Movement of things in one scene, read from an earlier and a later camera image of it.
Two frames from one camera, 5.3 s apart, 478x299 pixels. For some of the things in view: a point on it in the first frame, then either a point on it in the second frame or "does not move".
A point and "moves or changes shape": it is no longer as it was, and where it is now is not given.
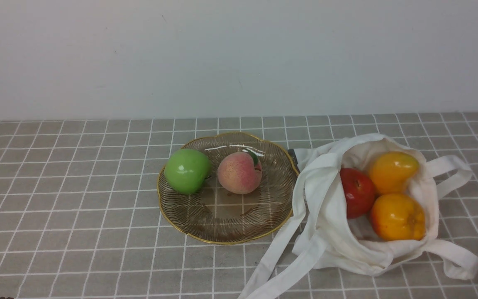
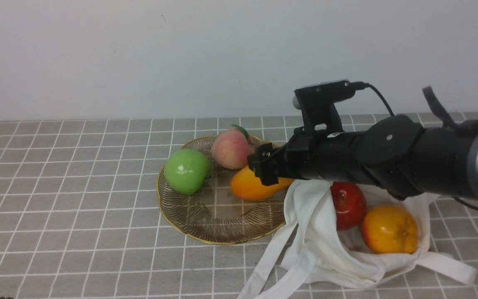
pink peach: (240, 172) to (231, 148)
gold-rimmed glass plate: (216, 215) does not move
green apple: (187, 171) does not move
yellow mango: (390, 172) moves or changes shape
